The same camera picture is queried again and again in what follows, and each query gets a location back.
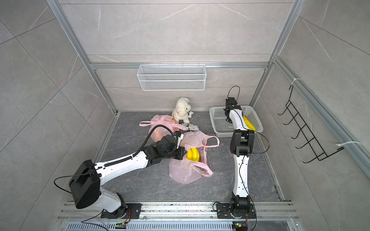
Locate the pink plastic bag with print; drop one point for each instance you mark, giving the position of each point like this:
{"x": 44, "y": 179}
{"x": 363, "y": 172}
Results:
{"x": 165, "y": 120}

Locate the white plastic basket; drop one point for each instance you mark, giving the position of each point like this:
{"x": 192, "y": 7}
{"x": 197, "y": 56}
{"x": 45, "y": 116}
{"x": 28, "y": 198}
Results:
{"x": 224, "y": 129}

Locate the plain pink plastic bag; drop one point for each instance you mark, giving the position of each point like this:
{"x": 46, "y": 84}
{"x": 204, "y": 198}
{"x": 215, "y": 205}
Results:
{"x": 185, "y": 171}

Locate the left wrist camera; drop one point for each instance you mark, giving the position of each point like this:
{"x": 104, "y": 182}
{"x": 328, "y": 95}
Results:
{"x": 179, "y": 136}

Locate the white plush toy dog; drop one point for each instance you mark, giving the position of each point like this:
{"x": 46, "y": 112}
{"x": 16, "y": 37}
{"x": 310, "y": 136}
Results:
{"x": 182, "y": 111}

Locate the black wire hook rack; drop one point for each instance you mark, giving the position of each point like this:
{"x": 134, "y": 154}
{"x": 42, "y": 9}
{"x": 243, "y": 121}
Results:
{"x": 305, "y": 131}

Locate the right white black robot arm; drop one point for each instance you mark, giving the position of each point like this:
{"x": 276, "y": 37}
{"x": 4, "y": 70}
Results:
{"x": 241, "y": 147}

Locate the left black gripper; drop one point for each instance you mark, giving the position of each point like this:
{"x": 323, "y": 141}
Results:
{"x": 180, "y": 153}

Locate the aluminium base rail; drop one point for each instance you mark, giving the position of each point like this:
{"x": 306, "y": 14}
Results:
{"x": 182, "y": 216}

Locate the yellow-green banana bunch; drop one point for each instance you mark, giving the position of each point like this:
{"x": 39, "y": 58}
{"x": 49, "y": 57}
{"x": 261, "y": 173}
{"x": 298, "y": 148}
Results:
{"x": 193, "y": 155}
{"x": 249, "y": 125}

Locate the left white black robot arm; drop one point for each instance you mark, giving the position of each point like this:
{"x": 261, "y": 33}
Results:
{"x": 86, "y": 184}

